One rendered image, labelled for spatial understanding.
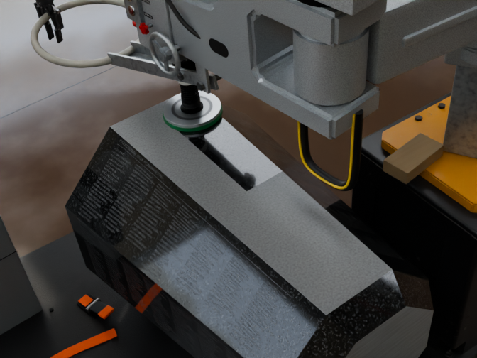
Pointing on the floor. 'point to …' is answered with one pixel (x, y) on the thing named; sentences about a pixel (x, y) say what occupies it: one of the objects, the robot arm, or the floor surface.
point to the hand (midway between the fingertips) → (54, 33)
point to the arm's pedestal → (14, 286)
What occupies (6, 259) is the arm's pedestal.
